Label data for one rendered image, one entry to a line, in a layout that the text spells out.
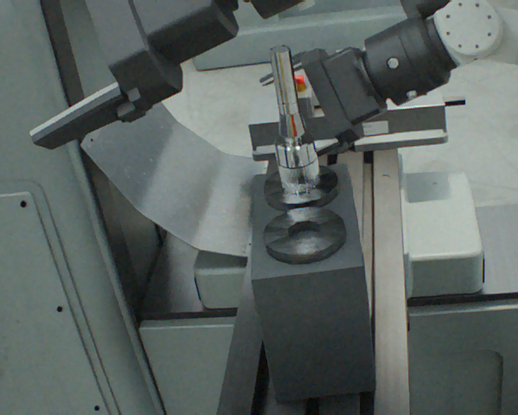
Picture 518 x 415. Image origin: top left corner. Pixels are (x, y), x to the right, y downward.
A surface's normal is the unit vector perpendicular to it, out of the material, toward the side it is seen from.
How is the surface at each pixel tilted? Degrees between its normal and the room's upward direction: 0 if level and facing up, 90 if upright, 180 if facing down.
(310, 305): 90
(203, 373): 90
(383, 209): 0
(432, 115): 90
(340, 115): 66
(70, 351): 88
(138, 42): 52
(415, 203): 0
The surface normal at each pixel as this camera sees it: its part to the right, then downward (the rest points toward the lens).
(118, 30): -0.24, -0.09
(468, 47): -0.35, 0.14
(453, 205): -0.15, -0.84
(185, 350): -0.11, 0.54
